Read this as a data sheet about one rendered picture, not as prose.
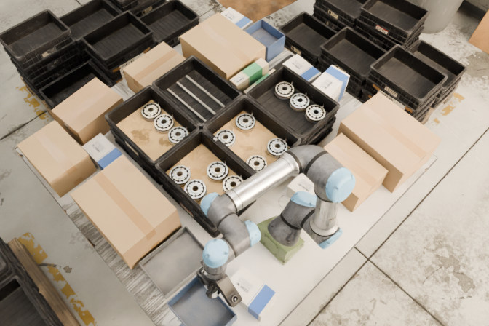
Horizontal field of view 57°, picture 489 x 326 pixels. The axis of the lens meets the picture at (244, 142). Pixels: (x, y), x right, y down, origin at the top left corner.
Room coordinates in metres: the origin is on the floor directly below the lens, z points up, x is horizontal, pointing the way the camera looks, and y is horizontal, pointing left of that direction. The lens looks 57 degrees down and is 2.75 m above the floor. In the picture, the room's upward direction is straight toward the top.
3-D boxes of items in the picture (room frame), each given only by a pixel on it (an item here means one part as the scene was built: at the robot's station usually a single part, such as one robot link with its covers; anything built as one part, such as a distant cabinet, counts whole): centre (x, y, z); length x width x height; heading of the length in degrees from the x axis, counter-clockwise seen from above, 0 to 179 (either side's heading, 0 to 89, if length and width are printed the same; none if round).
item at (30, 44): (2.29, 1.43, 0.37); 0.40 x 0.30 x 0.45; 134
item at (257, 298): (0.53, -0.03, 0.75); 0.20 x 0.12 x 0.09; 52
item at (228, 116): (1.25, -0.03, 0.87); 0.40 x 0.30 x 0.11; 45
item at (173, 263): (0.68, 0.31, 0.73); 0.27 x 0.20 x 0.05; 132
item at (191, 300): (0.38, 0.14, 1.10); 0.20 x 0.15 x 0.07; 45
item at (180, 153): (1.03, 0.18, 0.87); 0.40 x 0.30 x 0.11; 45
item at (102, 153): (1.23, 0.72, 0.75); 0.20 x 0.12 x 0.09; 47
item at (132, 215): (0.89, 0.55, 0.80); 0.40 x 0.30 x 0.20; 45
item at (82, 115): (1.48, 0.83, 0.78); 0.30 x 0.22 x 0.16; 141
